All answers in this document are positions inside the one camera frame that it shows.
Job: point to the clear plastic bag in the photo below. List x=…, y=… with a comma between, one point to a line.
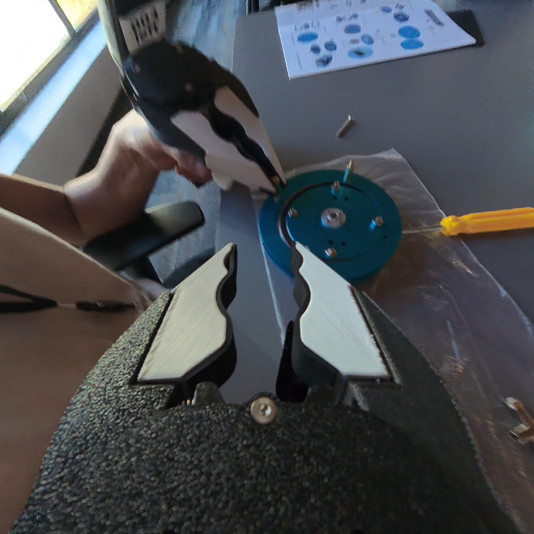
x=438, y=292

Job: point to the blue round turntable disc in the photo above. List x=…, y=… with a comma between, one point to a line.
x=354, y=254

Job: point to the window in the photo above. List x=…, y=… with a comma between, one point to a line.
x=25, y=41

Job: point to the white slotted bin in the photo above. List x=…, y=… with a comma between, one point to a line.
x=146, y=23

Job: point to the person's beige shirt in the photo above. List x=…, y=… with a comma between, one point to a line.
x=41, y=375

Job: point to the small bags of screws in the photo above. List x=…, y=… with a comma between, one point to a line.
x=521, y=421

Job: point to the office chair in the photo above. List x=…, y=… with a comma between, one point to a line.
x=158, y=225

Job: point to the printed instruction sheet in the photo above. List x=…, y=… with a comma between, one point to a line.
x=375, y=62

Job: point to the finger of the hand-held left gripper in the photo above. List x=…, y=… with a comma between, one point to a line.
x=250, y=125
x=217, y=154

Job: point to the grey desk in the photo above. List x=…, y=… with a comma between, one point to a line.
x=417, y=117

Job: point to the person's left forearm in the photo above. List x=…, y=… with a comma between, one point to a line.
x=37, y=200

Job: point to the person's left hand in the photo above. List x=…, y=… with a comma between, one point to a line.
x=121, y=175

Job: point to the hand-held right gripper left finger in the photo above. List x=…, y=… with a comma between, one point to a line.
x=187, y=321

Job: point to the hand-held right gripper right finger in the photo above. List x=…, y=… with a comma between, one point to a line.
x=338, y=325

